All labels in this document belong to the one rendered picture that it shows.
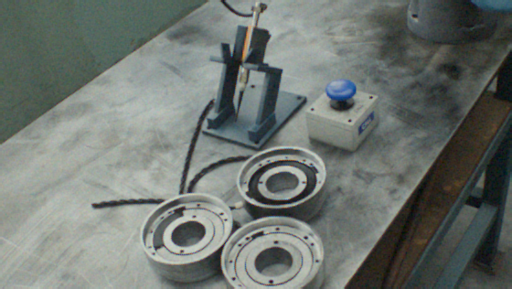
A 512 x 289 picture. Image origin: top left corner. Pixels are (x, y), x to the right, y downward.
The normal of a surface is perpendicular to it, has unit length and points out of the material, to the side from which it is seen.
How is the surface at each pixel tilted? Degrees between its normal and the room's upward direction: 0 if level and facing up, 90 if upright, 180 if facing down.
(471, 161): 0
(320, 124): 90
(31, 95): 90
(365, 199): 0
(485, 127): 0
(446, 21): 73
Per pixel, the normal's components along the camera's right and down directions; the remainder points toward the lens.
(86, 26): 0.79, 0.29
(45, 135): -0.15, -0.77
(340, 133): -0.60, 0.57
